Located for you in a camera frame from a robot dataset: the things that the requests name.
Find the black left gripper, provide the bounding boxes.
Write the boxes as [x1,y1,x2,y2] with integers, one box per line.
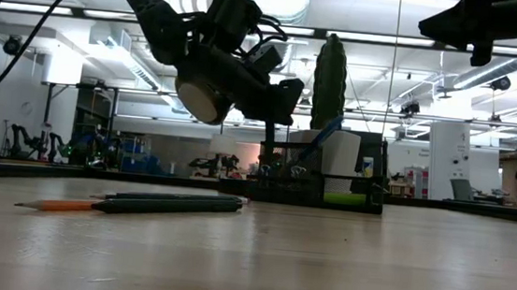
[174,0,313,128]

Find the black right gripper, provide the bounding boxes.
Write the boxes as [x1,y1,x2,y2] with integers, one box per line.
[414,0,517,72]

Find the blue handled scissors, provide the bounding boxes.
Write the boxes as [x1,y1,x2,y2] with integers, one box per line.
[301,112,346,167]

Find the green sticky note pad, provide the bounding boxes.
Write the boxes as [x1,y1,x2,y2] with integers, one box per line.
[322,190,367,208]

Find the black pen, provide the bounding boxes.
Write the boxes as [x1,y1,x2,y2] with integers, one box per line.
[90,188,244,226]
[89,183,249,212]

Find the orange pencil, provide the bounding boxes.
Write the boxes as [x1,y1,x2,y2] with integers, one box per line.
[13,192,101,217]

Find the black mesh desk organizer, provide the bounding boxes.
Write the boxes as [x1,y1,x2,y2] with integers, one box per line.
[243,137,390,217]

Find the grey office chair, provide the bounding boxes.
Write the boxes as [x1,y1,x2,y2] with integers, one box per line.
[448,177,477,203]

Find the green cactus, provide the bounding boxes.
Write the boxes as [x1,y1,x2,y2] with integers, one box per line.
[308,31,352,134]

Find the white lampshade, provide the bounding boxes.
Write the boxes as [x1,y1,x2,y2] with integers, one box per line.
[208,133,237,157]

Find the black ceiling spotlight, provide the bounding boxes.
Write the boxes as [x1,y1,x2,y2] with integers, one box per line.
[399,98,422,117]
[2,34,25,58]
[489,73,513,93]

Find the black gooseneck desk lamp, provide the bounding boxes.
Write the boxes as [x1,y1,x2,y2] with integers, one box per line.
[165,65,283,198]

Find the long ceiling light strip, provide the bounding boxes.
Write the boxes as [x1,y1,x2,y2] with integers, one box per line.
[0,0,517,58]

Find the yellow blue bottle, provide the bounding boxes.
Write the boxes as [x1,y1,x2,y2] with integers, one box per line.
[361,155,377,179]

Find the white square pillar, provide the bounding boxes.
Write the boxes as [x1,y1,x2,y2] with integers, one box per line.
[424,120,473,203]

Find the blue storage bin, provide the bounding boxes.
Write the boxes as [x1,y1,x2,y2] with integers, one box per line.
[120,138,161,175]

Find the black metal rack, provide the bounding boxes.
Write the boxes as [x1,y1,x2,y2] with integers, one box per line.
[34,79,122,171]

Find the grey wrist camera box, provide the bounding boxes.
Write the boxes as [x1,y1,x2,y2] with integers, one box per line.
[249,42,286,77]

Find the thin hanging cable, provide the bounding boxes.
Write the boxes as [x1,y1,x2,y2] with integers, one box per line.
[383,0,403,138]

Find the white rectangular air duct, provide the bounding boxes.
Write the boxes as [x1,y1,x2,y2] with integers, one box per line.
[81,24,194,114]

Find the black aluminium table frame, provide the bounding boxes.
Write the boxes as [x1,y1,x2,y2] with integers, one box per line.
[0,158,517,226]

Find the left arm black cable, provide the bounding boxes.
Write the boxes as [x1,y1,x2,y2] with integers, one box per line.
[0,0,97,110]

